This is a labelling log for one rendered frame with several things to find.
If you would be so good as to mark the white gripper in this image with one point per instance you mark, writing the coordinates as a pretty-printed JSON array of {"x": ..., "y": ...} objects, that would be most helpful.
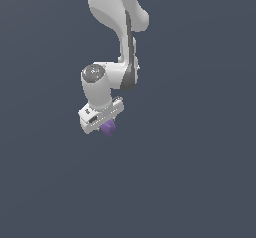
[{"x": 100, "y": 116}]

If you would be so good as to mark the small purple object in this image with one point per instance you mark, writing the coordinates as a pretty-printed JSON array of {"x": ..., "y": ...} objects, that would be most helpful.
[{"x": 107, "y": 128}]

